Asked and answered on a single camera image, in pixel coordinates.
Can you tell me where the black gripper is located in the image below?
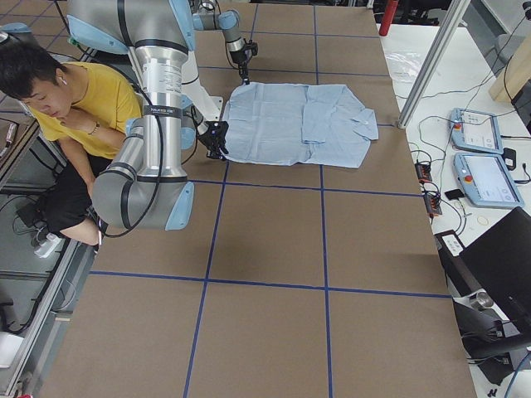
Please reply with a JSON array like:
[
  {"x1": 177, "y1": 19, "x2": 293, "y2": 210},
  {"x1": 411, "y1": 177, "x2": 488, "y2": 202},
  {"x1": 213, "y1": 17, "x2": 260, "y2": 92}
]
[
  {"x1": 198, "y1": 121, "x2": 229, "y2": 161},
  {"x1": 231, "y1": 39, "x2": 258, "y2": 85}
]

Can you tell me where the light blue button shirt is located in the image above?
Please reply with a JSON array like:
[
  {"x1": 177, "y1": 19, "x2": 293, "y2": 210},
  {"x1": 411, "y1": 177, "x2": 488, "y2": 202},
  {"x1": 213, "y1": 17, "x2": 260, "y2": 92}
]
[{"x1": 223, "y1": 82, "x2": 379, "y2": 168}]

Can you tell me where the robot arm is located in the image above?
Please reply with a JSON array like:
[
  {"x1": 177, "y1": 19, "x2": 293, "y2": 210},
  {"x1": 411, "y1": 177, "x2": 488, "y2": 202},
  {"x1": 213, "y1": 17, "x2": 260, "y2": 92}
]
[
  {"x1": 67, "y1": 1, "x2": 195, "y2": 233},
  {"x1": 188, "y1": 0, "x2": 258, "y2": 85}
]

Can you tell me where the person in yellow shirt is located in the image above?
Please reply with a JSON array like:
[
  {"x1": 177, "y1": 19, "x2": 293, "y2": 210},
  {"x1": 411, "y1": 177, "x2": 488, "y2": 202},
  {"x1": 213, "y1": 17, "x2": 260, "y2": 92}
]
[{"x1": 1, "y1": 40, "x2": 141, "y2": 247}]

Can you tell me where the red cylinder bottle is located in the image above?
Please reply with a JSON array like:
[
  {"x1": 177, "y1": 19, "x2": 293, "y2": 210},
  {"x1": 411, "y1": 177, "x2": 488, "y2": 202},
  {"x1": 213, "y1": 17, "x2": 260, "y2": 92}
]
[{"x1": 378, "y1": 0, "x2": 399, "y2": 36}]

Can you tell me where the clear plastic bag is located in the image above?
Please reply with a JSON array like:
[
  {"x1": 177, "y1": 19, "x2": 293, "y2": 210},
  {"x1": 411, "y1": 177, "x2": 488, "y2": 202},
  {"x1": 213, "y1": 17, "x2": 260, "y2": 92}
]
[{"x1": 385, "y1": 51, "x2": 424, "y2": 83}]

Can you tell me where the white power strip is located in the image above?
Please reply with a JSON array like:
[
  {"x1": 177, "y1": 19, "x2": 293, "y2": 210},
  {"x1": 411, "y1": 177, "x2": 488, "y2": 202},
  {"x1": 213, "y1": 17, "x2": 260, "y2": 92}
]
[{"x1": 34, "y1": 233, "x2": 61, "y2": 259}]

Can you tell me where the black orange adapter box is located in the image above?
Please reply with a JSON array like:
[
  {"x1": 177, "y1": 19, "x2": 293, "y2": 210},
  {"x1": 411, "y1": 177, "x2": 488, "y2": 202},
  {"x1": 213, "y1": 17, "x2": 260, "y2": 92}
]
[{"x1": 414, "y1": 163, "x2": 432, "y2": 182}]

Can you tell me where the far blue teach pendant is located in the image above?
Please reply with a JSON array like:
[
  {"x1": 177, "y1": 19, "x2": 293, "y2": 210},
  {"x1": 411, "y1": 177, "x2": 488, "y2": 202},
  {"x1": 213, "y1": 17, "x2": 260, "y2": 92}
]
[{"x1": 450, "y1": 108, "x2": 504, "y2": 155}]

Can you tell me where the blue teach pendant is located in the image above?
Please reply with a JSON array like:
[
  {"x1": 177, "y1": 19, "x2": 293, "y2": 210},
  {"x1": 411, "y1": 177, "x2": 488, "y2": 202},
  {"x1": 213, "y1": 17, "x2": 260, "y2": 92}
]
[
  {"x1": 450, "y1": 108, "x2": 504, "y2": 155},
  {"x1": 453, "y1": 153, "x2": 524, "y2": 209}
]

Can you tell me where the near blue teach pendant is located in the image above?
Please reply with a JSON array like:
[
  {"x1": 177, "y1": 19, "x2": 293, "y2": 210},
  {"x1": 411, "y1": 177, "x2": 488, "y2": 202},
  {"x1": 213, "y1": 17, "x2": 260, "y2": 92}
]
[{"x1": 453, "y1": 153, "x2": 524, "y2": 209}]

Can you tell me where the small black device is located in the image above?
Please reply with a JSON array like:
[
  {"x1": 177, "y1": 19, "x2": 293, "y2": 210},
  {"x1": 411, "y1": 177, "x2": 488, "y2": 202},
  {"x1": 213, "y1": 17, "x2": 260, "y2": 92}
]
[{"x1": 502, "y1": 148, "x2": 517, "y2": 171}]

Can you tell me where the black monitor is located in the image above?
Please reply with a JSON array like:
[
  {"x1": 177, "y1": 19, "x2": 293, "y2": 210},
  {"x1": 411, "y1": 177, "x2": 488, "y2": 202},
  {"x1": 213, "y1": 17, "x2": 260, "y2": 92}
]
[{"x1": 460, "y1": 207, "x2": 530, "y2": 331}]

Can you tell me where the black monitor stand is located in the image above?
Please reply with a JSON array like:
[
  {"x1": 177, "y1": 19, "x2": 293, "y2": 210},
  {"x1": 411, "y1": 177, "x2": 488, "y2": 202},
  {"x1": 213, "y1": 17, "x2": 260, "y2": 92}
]
[{"x1": 453, "y1": 293, "x2": 530, "y2": 386}]

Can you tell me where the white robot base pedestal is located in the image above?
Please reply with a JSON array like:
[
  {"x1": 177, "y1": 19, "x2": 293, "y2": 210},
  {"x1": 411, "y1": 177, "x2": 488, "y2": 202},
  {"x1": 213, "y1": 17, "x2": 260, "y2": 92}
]
[{"x1": 182, "y1": 51, "x2": 223, "y2": 121}]

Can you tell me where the aluminium frame post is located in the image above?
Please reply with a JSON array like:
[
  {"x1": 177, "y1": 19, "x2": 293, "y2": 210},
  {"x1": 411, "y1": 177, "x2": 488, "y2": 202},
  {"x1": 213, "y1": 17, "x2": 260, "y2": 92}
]
[{"x1": 397, "y1": 0, "x2": 470, "y2": 129}]

